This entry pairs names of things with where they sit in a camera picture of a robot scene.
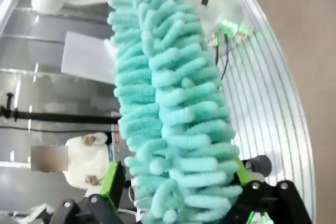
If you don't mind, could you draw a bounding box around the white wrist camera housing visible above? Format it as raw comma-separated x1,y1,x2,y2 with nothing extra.
182,0,255,43

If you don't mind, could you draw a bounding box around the teal microfibre duster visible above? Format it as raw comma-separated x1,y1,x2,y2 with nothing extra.
107,0,244,224

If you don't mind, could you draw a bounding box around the red and white label strip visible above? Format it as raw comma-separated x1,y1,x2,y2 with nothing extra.
111,112,122,162

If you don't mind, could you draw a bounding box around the white paper sheet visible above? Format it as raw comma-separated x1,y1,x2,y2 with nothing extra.
61,30,118,86

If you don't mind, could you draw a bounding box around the black cable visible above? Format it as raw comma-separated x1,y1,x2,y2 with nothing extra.
214,31,229,81

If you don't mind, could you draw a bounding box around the black round knob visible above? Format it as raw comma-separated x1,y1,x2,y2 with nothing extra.
240,155,272,180

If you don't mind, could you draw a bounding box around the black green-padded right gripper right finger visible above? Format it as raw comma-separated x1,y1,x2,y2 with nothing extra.
235,157,313,224

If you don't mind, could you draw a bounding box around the white slatted shelf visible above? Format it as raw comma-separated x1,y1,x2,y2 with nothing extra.
209,0,317,224

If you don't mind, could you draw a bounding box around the person in white sweater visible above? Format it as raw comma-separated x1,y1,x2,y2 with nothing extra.
64,131,111,191

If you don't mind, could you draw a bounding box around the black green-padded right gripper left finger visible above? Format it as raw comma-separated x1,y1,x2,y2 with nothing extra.
53,160,126,224

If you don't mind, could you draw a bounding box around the person's left hand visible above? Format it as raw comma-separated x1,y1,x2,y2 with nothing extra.
81,135,97,147

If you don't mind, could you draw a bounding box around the black pole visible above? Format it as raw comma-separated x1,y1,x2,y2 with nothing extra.
0,92,122,128

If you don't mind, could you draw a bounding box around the person's right hand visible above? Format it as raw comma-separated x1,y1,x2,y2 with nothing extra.
84,175,100,186

